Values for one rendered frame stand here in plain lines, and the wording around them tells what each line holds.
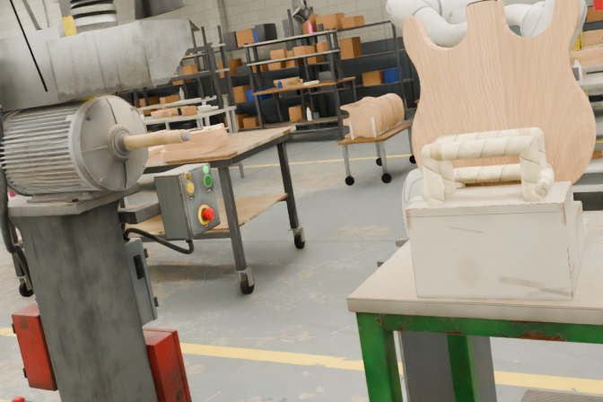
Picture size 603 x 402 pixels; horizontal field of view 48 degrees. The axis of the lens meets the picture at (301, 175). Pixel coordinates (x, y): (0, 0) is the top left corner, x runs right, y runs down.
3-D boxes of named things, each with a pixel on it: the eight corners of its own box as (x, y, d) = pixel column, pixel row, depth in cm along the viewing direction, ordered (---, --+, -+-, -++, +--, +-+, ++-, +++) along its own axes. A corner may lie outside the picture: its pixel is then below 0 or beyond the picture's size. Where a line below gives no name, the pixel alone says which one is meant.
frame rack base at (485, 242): (416, 299, 125) (404, 209, 122) (436, 270, 138) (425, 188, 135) (574, 301, 113) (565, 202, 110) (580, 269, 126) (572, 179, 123)
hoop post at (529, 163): (522, 202, 114) (516, 147, 112) (524, 197, 117) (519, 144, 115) (542, 201, 113) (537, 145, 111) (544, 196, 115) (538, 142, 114)
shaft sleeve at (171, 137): (135, 144, 179) (127, 150, 176) (131, 134, 178) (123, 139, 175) (188, 139, 170) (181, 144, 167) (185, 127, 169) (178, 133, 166)
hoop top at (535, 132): (431, 154, 127) (429, 138, 127) (435, 151, 130) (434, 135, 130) (543, 145, 118) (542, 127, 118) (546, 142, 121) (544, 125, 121)
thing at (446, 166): (436, 195, 129) (431, 146, 127) (441, 190, 132) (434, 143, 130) (453, 194, 127) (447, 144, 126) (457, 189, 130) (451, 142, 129)
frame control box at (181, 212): (123, 264, 208) (105, 182, 204) (167, 241, 227) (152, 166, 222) (185, 265, 196) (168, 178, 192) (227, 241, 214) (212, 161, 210)
